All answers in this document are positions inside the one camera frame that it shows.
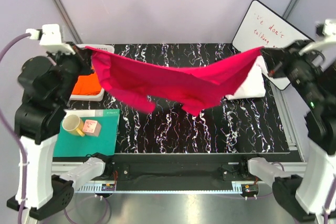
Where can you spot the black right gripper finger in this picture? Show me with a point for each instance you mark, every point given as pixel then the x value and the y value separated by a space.
pixel 272 54
pixel 275 71

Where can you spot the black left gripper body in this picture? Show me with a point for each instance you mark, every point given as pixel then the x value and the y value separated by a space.
pixel 71 65

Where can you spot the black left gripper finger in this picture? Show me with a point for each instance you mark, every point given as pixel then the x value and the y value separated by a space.
pixel 83 53
pixel 87 69

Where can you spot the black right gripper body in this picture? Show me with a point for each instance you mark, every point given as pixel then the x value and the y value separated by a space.
pixel 300 70

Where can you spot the crimson red t shirt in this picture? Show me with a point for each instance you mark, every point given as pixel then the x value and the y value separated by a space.
pixel 196 88

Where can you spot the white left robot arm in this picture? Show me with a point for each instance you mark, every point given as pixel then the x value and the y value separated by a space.
pixel 48 82

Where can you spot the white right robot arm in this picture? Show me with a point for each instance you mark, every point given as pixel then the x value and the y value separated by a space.
pixel 313 195

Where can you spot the orange t shirt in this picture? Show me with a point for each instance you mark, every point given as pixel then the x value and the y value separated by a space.
pixel 87 85

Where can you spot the folded white t shirt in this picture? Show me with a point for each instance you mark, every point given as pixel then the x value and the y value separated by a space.
pixel 253 86

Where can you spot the white plastic basket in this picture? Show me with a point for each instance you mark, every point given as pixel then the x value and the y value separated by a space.
pixel 98 97

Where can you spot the cream yellow mug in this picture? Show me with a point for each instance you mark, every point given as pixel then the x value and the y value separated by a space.
pixel 73 124

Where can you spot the pink eraser block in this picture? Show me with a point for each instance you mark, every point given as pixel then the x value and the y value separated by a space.
pixel 91 128

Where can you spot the black marbled table mat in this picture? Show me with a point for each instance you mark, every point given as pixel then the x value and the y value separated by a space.
pixel 237 126

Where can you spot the green paper folder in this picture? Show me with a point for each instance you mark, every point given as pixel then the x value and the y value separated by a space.
pixel 69 145

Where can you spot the white whiteboard black frame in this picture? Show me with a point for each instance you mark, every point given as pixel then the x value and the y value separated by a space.
pixel 262 27

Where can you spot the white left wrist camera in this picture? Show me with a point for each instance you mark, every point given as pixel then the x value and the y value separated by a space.
pixel 50 37

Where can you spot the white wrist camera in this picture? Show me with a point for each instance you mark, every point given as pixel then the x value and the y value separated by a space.
pixel 326 34
pixel 50 37

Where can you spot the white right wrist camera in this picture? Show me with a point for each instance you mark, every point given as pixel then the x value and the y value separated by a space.
pixel 326 34

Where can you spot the aluminium frame rail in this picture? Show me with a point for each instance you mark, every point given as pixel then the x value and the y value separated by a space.
pixel 226 171

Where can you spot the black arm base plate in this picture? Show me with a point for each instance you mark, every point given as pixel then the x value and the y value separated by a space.
pixel 183 158

